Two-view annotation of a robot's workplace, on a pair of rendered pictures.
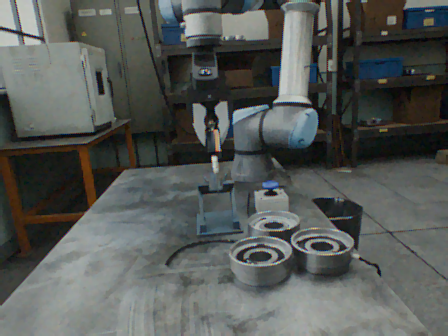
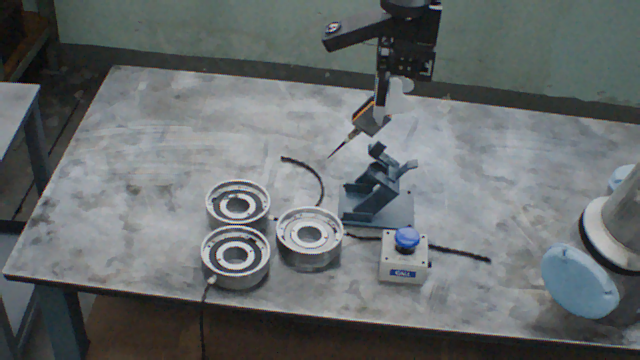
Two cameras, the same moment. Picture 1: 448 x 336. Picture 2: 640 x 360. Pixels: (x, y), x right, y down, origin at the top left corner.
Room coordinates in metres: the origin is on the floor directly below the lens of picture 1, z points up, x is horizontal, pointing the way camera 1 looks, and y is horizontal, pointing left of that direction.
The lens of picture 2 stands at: (0.75, -0.97, 1.70)
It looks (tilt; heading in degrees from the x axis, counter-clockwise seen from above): 41 degrees down; 95
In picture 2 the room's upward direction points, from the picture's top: 5 degrees clockwise
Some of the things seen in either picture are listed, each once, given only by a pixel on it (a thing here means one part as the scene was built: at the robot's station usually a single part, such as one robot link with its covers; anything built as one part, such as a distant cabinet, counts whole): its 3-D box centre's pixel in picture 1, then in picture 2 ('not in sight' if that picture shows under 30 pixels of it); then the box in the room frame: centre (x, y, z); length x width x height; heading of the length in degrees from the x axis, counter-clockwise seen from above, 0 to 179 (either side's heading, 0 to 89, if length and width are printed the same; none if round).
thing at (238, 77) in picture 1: (233, 72); not in sight; (4.26, -0.14, 1.19); 0.52 x 0.42 x 0.38; 93
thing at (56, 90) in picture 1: (68, 91); not in sight; (2.89, 1.20, 1.10); 0.62 x 0.61 x 0.65; 3
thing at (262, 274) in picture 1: (260, 260); (237, 209); (0.54, -0.04, 0.82); 0.10 x 0.10 x 0.04
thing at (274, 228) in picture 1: (274, 229); (309, 238); (0.67, -0.08, 0.82); 0.10 x 0.10 x 0.04
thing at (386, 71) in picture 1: (372, 69); not in sight; (4.35, -1.78, 1.11); 0.52 x 0.38 x 0.22; 93
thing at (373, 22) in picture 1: (375, 16); not in sight; (4.35, -1.78, 1.69); 0.59 x 0.41 x 0.38; 98
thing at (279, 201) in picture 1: (270, 201); (406, 257); (0.82, -0.10, 0.82); 0.08 x 0.07 x 0.05; 3
